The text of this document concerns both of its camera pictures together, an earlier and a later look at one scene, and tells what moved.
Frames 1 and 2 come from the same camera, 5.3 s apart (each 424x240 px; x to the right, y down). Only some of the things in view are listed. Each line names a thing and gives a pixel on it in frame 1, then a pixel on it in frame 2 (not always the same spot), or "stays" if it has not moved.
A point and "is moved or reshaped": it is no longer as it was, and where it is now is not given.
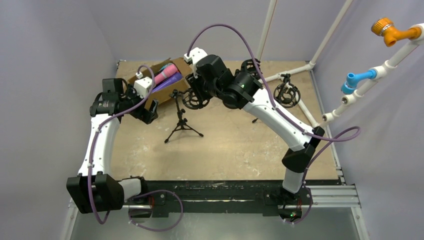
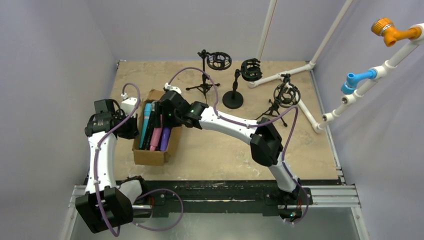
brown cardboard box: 182,83 to 152,157
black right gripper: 193,87 to 168,110
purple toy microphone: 170,79 to 166,133
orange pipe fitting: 384,26 stays
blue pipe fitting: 349,87 stays
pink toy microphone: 167,70 to 155,139
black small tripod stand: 287,95 stays
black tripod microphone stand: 189,102 is moved or reshaped
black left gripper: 145,110 to 129,126
